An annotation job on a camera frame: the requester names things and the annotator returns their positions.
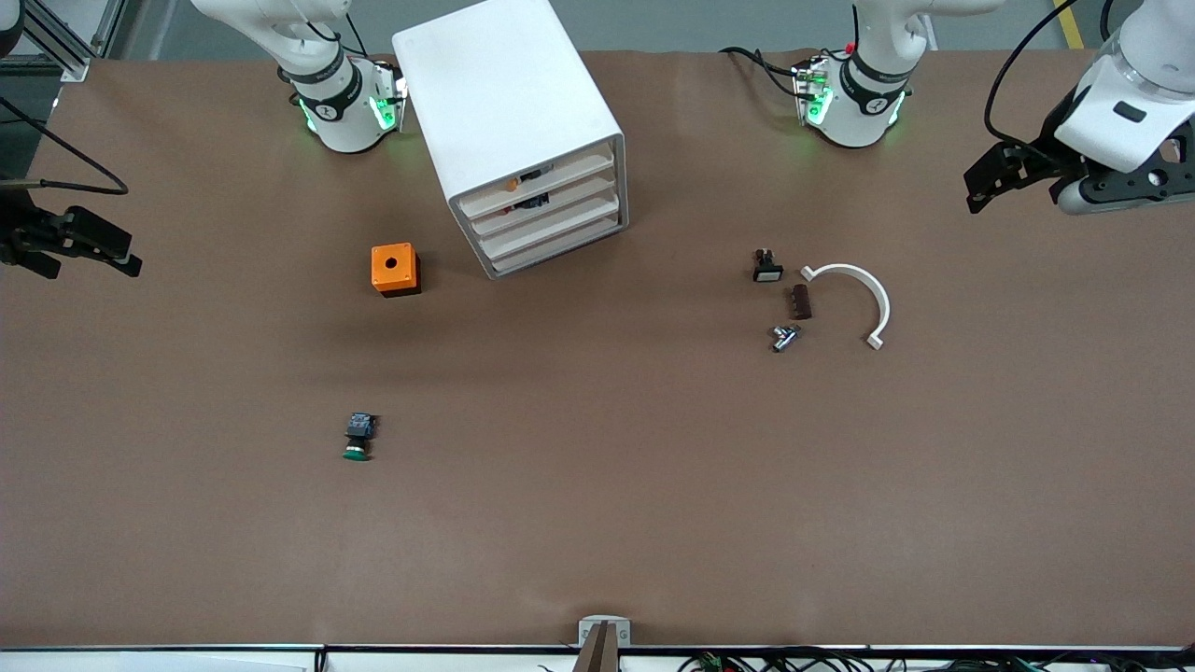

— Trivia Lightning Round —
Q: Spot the white curved bracket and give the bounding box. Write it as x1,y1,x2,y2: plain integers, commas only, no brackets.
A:
800,263,892,351

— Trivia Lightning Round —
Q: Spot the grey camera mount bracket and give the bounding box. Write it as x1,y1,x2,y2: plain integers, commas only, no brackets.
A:
578,615,632,672

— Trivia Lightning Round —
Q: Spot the aluminium frame profile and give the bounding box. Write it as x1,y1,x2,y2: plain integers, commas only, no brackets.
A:
19,0,127,83

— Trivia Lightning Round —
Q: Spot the green push button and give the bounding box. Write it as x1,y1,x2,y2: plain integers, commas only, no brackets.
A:
341,413,377,462

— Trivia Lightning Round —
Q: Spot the white drawer cabinet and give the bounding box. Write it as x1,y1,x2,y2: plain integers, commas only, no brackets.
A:
391,0,629,281

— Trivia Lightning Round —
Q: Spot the white plastic drawer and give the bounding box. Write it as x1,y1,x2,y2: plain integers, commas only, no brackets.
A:
456,149,617,223
485,215,625,276
476,194,622,260
467,173,619,242

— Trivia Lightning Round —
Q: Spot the orange button enclosure box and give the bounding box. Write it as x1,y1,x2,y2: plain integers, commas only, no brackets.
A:
371,243,421,298

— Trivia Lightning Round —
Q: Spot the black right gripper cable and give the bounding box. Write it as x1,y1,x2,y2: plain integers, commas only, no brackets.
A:
0,93,130,196

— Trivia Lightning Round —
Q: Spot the black base cable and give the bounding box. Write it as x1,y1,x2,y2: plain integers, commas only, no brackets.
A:
719,47,806,99

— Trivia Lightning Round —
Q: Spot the brown paper table cover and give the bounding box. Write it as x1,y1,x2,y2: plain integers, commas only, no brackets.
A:
0,47,1195,650

